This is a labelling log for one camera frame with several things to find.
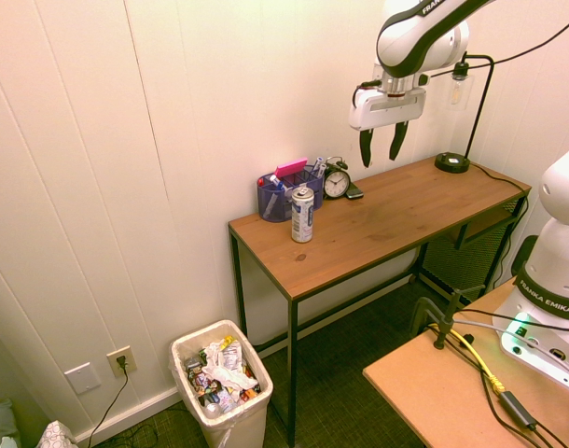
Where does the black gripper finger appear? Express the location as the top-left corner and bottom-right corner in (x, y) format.
(388, 120), (410, 161)
(359, 129), (375, 168)

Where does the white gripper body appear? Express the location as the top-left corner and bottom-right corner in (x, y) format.
(348, 77), (429, 132)

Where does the white tall drink can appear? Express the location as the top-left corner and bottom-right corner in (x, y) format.
(290, 186), (314, 245)

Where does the crumpled white paper trash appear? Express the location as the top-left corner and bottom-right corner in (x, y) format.
(203, 340), (257, 391)

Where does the white trash bin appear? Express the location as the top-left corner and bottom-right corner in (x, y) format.
(169, 318), (274, 448)

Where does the black twin-bell alarm clock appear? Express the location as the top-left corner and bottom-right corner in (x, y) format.
(322, 155), (352, 201)

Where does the black desk lamp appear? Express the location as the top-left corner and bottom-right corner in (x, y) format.
(434, 53), (495, 175)

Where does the blue mesh desk organizer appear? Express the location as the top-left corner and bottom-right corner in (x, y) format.
(257, 164), (326, 224)

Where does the black table clamp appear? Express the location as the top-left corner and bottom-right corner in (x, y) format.
(408, 287), (486, 352)

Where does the patterned white cloth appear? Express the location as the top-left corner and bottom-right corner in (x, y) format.
(35, 419), (80, 448)

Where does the wooden desk with black frame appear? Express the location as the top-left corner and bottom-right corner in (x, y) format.
(227, 154), (533, 448)

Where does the black lamp cord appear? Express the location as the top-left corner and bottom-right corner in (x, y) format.
(469, 161), (531, 286)

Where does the grey cable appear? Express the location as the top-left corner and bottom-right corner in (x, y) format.
(453, 318), (556, 356)

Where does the yellow ethernet cable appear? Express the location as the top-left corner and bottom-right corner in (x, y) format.
(427, 322), (507, 393)

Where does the black cable adapter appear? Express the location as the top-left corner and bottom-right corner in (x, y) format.
(495, 390), (540, 431)

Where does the beige wall power outlet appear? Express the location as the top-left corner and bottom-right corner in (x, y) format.
(105, 344), (139, 378)

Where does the black power cord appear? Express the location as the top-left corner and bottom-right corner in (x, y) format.
(87, 356), (192, 448)

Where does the white blank wall plate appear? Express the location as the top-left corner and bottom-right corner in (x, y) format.
(63, 361), (103, 396)

